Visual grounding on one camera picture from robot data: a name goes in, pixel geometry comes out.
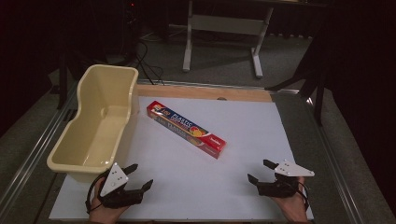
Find red plastic wrap box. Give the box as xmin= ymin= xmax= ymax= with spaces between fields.
xmin=146 ymin=100 xmax=228 ymax=160

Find white metal desk frame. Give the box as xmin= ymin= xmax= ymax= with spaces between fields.
xmin=182 ymin=0 xmax=276 ymax=79

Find black floor cables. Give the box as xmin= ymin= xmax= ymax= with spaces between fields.
xmin=133 ymin=39 xmax=166 ymax=86

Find black equipment tower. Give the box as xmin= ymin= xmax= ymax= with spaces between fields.
xmin=122 ymin=0 xmax=142 ymax=62

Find metal table rail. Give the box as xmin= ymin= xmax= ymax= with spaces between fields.
xmin=0 ymin=83 xmax=79 ymax=216
xmin=305 ymin=95 xmax=366 ymax=224
xmin=136 ymin=78 xmax=301 ymax=94

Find cream plastic bin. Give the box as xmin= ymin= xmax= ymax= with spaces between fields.
xmin=46 ymin=63 xmax=140 ymax=184

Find person's right hand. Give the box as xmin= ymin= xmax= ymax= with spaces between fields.
xmin=270 ymin=176 xmax=309 ymax=224

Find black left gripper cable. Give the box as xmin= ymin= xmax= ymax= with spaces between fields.
xmin=85 ymin=173 xmax=108 ymax=215

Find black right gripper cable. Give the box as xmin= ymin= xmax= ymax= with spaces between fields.
xmin=297 ymin=181 xmax=311 ymax=212

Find black metal stand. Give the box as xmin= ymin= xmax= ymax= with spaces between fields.
xmin=56 ymin=50 xmax=82 ymax=110

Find black tripod stand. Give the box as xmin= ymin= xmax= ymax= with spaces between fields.
xmin=265 ymin=29 xmax=329 ymax=127

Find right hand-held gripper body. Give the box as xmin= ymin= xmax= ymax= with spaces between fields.
xmin=257 ymin=160 xmax=316 ymax=199

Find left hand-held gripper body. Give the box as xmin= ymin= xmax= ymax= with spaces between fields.
xmin=98 ymin=161 xmax=145 ymax=210

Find person's left hand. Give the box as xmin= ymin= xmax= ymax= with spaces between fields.
xmin=88 ymin=177 xmax=132 ymax=224

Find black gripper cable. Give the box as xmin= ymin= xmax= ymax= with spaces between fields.
xmin=297 ymin=181 xmax=311 ymax=212
xmin=85 ymin=173 xmax=108 ymax=215

